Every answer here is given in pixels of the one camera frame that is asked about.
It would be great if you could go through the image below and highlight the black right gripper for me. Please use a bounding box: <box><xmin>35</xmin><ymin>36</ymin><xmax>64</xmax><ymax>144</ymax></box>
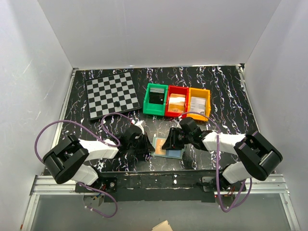
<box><xmin>161</xmin><ymin>127</ymin><xmax>193</xmax><ymax>151</ymax></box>

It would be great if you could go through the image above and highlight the mint green card holder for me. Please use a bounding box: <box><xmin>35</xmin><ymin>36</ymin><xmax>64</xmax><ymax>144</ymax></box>
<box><xmin>151</xmin><ymin>136</ymin><xmax>185</xmax><ymax>160</ymax></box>

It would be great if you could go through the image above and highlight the gold VIP credit card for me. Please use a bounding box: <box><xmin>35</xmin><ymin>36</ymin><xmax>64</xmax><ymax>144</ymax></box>
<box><xmin>155</xmin><ymin>138</ymin><xmax>166</xmax><ymax>156</ymax></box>

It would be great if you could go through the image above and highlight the black VIP credit card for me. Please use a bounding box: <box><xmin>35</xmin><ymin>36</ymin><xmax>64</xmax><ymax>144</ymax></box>
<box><xmin>149</xmin><ymin>92</ymin><xmax>165</xmax><ymax>104</ymax></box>

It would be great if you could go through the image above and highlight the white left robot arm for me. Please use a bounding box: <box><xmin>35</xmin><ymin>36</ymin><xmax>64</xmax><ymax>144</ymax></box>
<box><xmin>42</xmin><ymin>124</ymin><xmax>155</xmax><ymax>193</ymax></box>

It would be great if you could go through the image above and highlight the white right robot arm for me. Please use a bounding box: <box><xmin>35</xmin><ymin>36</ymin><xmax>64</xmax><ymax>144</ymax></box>
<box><xmin>162</xmin><ymin>117</ymin><xmax>283</xmax><ymax>191</ymax></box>

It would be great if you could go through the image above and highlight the orange white cards stack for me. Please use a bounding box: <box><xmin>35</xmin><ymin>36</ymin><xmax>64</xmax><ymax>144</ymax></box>
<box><xmin>168</xmin><ymin>93</ymin><xmax>185</xmax><ymax>113</ymax></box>

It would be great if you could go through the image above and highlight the black cards stack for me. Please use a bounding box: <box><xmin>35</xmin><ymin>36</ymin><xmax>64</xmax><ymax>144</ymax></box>
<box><xmin>150</xmin><ymin>87</ymin><xmax>165</xmax><ymax>94</ymax></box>

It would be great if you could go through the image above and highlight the red plastic bin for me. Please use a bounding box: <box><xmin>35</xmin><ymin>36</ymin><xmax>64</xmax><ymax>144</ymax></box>
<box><xmin>165</xmin><ymin>85</ymin><xmax>189</xmax><ymax>117</ymax></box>

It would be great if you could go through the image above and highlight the green plastic bin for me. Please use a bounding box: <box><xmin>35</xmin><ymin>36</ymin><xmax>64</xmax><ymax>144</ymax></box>
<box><xmin>143</xmin><ymin>83</ymin><xmax>168</xmax><ymax>116</ymax></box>

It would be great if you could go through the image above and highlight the orange plastic bin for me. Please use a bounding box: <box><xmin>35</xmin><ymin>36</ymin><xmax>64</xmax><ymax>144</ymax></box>
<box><xmin>187</xmin><ymin>88</ymin><xmax>211</xmax><ymax>121</ymax></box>

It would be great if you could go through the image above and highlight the black grey chessboard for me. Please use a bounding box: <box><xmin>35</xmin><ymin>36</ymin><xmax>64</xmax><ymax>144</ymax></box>
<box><xmin>86</xmin><ymin>72</ymin><xmax>141</xmax><ymax>121</ymax></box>

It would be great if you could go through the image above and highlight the cardboard piece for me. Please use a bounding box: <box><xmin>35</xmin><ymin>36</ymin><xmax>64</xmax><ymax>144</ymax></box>
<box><xmin>152</xmin><ymin>220</ymin><xmax>173</xmax><ymax>231</ymax></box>

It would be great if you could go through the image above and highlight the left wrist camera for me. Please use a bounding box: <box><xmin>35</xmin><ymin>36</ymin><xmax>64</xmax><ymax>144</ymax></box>
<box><xmin>132</xmin><ymin>120</ymin><xmax>146</xmax><ymax>134</ymax></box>

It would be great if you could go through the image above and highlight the black mounting base rail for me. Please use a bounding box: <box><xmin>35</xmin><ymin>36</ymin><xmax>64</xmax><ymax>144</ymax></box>
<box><xmin>74</xmin><ymin>168</ymin><xmax>248</xmax><ymax>203</ymax></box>

